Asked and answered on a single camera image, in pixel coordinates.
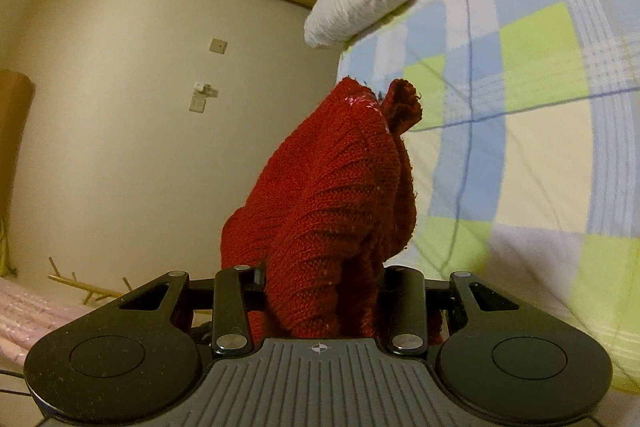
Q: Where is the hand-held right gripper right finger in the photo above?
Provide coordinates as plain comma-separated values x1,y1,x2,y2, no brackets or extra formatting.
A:
380,267,521,354

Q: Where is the pink mat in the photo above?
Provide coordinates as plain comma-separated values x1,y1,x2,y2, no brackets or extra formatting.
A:
0,276,83,360

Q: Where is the wooden stick rack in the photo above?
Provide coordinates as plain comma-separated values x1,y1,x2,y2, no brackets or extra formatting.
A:
47,257,133,305

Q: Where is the red knitted sweater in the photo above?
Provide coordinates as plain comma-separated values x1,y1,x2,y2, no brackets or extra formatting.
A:
221,77,446,349

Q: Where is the blue green checkered bed sheet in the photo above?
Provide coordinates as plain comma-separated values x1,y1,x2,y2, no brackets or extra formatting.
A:
337,0,640,395

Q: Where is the wall socket with white plug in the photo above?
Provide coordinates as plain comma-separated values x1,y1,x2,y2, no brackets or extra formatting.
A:
188,81,220,114

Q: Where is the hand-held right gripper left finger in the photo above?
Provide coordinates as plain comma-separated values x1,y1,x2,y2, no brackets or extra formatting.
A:
120,263,267,354

